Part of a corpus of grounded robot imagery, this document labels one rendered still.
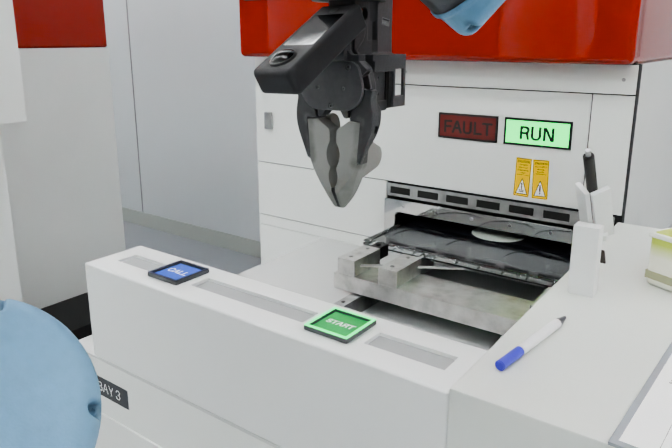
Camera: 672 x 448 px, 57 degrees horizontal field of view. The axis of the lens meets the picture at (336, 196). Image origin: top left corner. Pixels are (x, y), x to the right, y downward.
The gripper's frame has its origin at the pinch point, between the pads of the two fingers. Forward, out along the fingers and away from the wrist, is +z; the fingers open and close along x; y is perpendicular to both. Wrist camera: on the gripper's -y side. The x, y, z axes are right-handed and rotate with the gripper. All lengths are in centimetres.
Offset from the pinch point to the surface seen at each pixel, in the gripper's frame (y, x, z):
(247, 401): -3.9, 9.6, 24.7
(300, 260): 44, 41, 29
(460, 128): 58, 14, 1
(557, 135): 58, -4, 1
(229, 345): -3.9, 12.1, 18.5
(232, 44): 207, 223, -13
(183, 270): 1.5, 25.8, 14.2
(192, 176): 207, 263, 68
